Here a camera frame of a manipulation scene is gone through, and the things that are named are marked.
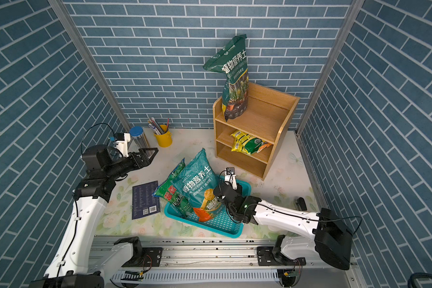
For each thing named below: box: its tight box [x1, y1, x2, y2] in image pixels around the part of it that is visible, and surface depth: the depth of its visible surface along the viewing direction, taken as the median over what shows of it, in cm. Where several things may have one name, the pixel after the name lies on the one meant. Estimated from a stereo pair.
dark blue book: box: [132, 180, 161, 221], surface depth 91 cm
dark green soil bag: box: [202, 34, 249, 122], surface depth 71 cm
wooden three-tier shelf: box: [213, 82, 300, 181], surface depth 88 cm
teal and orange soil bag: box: [172, 147, 222, 222], surface depth 77 cm
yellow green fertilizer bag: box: [230, 130, 273, 155], surface depth 90 cm
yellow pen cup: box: [153, 124, 173, 148], surface depth 114 cm
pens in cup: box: [147, 117, 171, 135], surface depth 107 cm
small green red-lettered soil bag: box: [151, 158, 194, 218], surface depth 76 cm
